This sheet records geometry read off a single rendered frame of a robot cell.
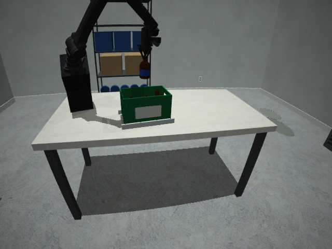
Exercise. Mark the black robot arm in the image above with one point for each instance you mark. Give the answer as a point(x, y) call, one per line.
point(76, 43)

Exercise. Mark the green crate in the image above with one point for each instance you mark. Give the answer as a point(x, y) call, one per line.
point(140, 108)

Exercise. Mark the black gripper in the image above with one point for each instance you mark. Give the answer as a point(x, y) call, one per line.
point(147, 48)

